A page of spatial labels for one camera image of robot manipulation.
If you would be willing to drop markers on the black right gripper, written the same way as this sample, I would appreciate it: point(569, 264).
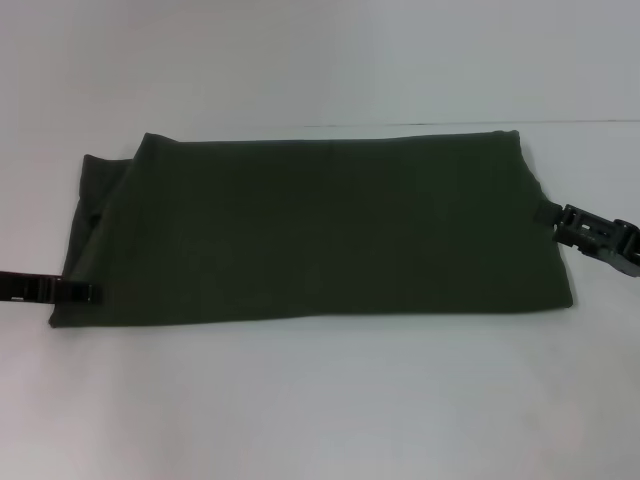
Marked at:
point(630, 247)

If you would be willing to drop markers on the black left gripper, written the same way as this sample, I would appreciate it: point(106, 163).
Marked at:
point(25, 287)

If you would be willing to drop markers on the dark green FREE! t-shirt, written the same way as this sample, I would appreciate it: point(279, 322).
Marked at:
point(325, 225)

